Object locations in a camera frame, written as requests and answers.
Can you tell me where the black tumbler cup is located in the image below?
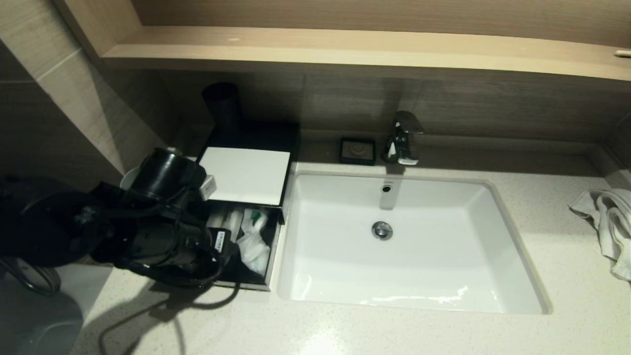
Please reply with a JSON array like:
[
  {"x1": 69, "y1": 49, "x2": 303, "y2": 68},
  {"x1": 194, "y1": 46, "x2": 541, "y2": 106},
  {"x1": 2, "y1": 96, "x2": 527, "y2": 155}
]
[{"x1": 202, "y1": 82, "x2": 242, "y2": 137}]

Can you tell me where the black amenity box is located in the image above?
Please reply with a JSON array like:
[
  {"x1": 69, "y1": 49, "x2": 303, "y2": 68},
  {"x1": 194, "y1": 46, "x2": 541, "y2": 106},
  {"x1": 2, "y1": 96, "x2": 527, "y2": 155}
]
[{"x1": 195, "y1": 122, "x2": 302, "y2": 225}]

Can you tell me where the chrome sink drain stopper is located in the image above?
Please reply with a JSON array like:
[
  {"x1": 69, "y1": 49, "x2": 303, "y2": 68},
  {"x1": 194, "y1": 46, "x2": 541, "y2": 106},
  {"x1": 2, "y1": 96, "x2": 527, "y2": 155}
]
[{"x1": 371, "y1": 221, "x2": 394, "y2": 241}]

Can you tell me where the long toothbrush packet green band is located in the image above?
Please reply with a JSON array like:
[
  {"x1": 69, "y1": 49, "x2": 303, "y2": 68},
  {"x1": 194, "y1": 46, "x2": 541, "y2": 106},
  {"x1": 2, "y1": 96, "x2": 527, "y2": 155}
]
[{"x1": 228, "y1": 206, "x2": 245, "y2": 233}]

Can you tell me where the black coiled arm cable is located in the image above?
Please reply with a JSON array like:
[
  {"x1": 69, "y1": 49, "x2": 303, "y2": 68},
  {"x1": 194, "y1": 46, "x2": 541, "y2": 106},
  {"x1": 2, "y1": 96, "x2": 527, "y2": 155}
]
[{"x1": 74, "y1": 197, "x2": 190, "y2": 225}]

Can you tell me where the drawer with plastic bags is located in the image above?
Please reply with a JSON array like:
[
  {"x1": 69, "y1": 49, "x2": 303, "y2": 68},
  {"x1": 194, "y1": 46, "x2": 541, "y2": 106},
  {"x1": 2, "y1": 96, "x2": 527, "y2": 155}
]
[{"x1": 210, "y1": 204, "x2": 283, "y2": 292}]

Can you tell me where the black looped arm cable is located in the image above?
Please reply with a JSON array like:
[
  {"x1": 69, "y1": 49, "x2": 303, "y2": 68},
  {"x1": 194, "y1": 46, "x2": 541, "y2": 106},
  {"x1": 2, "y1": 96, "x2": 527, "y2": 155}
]
[{"x1": 114, "y1": 249, "x2": 226, "y2": 290}]

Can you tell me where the clear sachet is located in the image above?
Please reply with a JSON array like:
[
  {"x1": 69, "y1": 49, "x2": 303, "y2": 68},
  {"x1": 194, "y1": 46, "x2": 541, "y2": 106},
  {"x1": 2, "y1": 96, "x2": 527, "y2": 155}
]
[{"x1": 236, "y1": 228, "x2": 271, "y2": 277}]

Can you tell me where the chrome sink faucet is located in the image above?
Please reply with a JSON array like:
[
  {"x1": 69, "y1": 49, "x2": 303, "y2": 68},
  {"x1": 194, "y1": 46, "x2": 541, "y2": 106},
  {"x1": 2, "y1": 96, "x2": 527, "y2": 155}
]
[{"x1": 382, "y1": 111, "x2": 424, "y2": 166}]

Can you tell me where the toothbrush toothpaste packet green label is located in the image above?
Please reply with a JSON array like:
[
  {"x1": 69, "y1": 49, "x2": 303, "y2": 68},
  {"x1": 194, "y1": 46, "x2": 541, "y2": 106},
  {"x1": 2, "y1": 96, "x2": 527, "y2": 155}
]
[{"x1": 206, "y1": 205, "x2": 229, "y2": 231}]

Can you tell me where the small sachet green label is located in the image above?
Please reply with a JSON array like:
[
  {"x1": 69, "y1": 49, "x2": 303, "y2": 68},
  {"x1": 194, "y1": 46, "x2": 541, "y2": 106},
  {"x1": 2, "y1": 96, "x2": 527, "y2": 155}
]
[{"x1": 244, "y1": 208, "x2": 270, "y2": 232}]

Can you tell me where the white sink basin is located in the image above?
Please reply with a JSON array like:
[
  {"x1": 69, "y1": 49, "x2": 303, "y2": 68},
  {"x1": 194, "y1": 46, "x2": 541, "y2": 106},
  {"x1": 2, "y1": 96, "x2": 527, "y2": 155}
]
[{"x1": 277, "y1": 171, "x2": 552, "y2": 315}]

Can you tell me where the light wooden shelf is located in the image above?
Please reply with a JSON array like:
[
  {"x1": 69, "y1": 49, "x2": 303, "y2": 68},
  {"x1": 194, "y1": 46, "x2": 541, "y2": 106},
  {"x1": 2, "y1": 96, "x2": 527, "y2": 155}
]
[{"x1": 52, "y1": 0, "x2": 631, "y2": 82}]

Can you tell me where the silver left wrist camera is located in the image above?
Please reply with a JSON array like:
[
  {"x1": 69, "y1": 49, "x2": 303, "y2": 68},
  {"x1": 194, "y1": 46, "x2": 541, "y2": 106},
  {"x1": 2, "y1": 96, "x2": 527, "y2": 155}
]
[{"x1": 199, "y1": 174, "x2": 218, "y2": 201}]

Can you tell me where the white bathtub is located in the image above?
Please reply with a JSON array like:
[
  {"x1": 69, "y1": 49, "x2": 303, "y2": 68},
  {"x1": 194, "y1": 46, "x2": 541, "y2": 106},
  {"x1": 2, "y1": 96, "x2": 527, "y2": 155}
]
[{"x1": 0, "y1": 264, "x2": 115, "y2": 355}]

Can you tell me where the grey plastic cup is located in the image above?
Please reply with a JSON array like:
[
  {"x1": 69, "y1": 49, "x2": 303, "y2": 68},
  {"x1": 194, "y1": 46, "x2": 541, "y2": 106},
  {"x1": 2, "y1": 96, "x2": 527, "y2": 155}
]
[{"x1": 120, "y1": 167, "x2": 144, "y2": 192}]

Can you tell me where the white towel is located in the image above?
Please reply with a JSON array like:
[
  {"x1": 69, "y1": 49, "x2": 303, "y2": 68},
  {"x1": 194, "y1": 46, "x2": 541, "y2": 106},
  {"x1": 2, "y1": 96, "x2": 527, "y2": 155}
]
[{"x1": 567, "y1": 188, "x2": 631, "y2": 282}]

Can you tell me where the metal shower hose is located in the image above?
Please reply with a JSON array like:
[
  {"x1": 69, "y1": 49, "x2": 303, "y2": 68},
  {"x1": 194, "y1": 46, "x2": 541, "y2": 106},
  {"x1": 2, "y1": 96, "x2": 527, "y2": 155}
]
[{"x1": 0, "y1": 256, "x2": 63, "y2": 297}]

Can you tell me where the black soap dish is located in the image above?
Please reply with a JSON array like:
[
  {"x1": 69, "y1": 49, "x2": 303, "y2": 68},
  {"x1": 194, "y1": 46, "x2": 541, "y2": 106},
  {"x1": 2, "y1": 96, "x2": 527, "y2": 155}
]
[{"x1": 339, "y1": 137, "x2": 377, "y2": 166}]

